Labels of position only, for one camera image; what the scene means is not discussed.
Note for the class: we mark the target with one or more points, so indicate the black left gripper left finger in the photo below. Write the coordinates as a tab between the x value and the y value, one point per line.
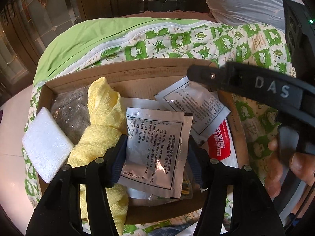
116	160

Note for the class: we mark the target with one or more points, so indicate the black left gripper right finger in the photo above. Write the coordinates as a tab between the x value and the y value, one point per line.
198	160

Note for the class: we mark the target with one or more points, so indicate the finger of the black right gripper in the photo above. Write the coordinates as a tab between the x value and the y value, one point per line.
213	77

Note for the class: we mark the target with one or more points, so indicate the red white wet wipes pack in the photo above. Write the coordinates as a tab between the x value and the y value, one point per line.
220	146

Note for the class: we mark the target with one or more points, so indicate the silver foil printed sachet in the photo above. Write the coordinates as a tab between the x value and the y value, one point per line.
190	97

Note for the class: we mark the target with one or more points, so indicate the clear bag of green sticks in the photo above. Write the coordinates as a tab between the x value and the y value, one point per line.
187	184

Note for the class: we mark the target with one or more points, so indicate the yellow terry towel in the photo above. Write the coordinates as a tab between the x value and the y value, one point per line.
107	124

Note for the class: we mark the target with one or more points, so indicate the white foam block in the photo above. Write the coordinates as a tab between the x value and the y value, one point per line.
46	145

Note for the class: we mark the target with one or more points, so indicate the person right hand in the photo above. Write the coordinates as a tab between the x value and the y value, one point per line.
301	164

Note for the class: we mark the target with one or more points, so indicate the brown cardboard tray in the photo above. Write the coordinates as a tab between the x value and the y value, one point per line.
134	79

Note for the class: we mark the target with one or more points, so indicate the grey plastic bag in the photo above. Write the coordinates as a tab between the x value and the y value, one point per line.
236	12

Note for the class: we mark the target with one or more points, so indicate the green white patterned quilt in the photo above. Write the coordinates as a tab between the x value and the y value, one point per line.
104	41

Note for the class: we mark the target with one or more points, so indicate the wooden glass door cabinet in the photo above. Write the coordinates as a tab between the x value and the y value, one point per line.
29	26

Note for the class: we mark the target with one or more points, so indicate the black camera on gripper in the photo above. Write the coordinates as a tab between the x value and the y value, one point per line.
299	33

